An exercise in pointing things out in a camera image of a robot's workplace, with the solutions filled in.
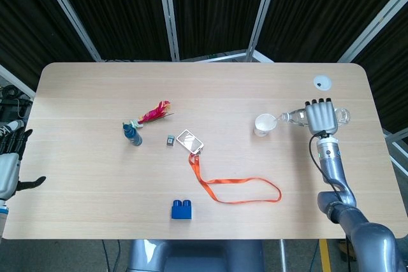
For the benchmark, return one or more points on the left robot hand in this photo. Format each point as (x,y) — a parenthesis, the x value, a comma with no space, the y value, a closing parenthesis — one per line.
(8,170)

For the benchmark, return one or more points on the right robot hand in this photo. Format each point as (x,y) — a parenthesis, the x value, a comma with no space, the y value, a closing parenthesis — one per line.
(322,117)

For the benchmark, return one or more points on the transparent plastic water bottle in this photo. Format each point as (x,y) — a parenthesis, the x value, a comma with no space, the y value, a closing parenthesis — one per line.
(294,116)

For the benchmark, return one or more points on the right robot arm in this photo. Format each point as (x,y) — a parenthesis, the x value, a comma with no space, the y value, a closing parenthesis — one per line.
(331,163)

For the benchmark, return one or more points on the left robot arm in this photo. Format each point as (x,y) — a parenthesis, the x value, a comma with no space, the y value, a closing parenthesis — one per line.
(2,218)

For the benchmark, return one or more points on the white bottle cap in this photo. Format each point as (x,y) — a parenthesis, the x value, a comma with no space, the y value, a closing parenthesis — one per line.
(322,82)

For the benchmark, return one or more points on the white paper cup blue flower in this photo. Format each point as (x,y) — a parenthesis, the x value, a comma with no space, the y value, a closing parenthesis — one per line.
(264,124)

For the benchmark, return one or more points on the blue spray bottle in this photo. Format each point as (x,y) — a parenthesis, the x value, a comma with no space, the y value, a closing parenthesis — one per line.
(135,138)

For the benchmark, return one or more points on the white sneaker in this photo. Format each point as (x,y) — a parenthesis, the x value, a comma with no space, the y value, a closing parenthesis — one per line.
(12,125)

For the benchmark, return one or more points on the black curtain panel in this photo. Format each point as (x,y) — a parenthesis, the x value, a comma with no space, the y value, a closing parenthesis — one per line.
(389,77)
(216,7)
(121,7)
(32,14)
(318,7)

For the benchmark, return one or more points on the clear badge holder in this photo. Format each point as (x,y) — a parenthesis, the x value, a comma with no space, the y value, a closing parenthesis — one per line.
(189,139)

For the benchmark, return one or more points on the metal table leg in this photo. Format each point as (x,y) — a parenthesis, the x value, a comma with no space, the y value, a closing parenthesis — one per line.
(283,256)

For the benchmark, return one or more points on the red feather shuttlecock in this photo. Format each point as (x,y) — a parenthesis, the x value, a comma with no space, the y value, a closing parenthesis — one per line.
(154,114)

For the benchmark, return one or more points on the blue toy building block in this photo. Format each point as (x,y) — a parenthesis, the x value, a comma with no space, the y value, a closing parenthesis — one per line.
(181,211)

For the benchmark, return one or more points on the grey robot torso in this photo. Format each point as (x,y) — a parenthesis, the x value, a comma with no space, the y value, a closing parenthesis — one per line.
(197,256)

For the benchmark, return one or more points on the white metal frame post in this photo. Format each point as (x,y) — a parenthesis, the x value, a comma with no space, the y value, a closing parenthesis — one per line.
(395,134)
(168,14)
(16,81)
(70,14)
(373,31)
(263,14)

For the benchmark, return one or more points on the metal frame foot bar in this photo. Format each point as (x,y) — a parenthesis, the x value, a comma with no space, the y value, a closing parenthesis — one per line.
(220,56)
(264,57)

